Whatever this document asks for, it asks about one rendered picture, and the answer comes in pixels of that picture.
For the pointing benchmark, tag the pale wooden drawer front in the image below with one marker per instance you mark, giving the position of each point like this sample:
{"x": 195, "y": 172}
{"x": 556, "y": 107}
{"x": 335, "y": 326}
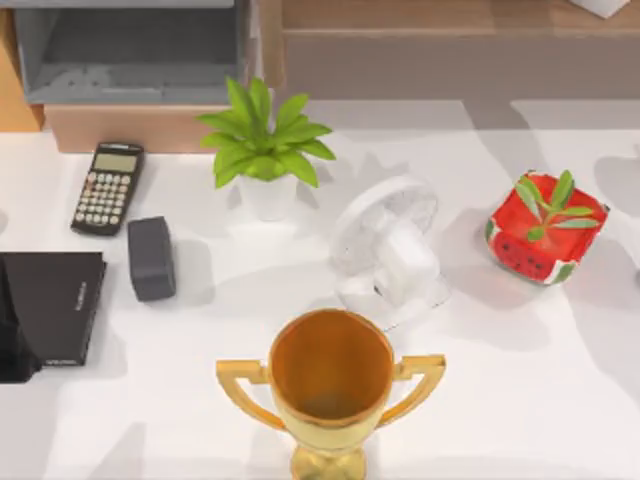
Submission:
{"x": 125, "y": 125}

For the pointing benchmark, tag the wooden open shelf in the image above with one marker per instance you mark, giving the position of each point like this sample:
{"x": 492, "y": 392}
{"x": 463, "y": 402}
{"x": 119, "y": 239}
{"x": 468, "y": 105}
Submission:
{"x": 450, "y": 55}

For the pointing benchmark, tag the dark grey block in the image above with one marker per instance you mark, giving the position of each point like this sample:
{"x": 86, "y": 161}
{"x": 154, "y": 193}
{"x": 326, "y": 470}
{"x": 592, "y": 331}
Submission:
{"x": 151, "y": 260}

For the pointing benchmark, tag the white object on shelf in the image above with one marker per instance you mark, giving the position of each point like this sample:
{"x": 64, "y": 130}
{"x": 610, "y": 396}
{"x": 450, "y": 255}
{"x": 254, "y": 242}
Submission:
{"x": 602, "y": 6}

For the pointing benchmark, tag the black book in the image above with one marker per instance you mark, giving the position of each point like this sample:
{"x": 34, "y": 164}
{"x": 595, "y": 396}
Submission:
{"x": 62, "y": 300}

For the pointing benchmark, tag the green plant in white pot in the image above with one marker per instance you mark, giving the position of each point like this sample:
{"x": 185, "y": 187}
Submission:
{"x": 262, "y": 150}

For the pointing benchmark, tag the wooden cupboard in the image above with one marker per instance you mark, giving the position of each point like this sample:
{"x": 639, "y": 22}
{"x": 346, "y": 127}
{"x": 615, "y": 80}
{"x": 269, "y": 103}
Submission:
{"x": 15, "y": 95}

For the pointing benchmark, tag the white desk fan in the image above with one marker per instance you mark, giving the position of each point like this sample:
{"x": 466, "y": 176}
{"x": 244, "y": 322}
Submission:
{"x": 405, "y": 255}

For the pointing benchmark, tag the plant in watermelon pot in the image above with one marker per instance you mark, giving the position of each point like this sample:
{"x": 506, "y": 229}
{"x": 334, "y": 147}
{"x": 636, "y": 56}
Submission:
{"x": 530, "y": 250}

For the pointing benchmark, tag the gold trophy cup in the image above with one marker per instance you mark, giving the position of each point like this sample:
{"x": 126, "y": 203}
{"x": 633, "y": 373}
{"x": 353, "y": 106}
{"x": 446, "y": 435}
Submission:
{"x": 330, "y": 380}

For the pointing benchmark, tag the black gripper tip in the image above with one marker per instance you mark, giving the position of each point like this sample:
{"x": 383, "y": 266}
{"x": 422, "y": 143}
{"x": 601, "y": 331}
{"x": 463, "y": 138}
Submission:
{"x": 12, "y": 345}

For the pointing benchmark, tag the black calculator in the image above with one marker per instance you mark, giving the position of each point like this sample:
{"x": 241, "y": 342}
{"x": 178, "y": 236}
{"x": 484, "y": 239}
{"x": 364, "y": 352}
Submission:
{"x": 107, "y": 192}

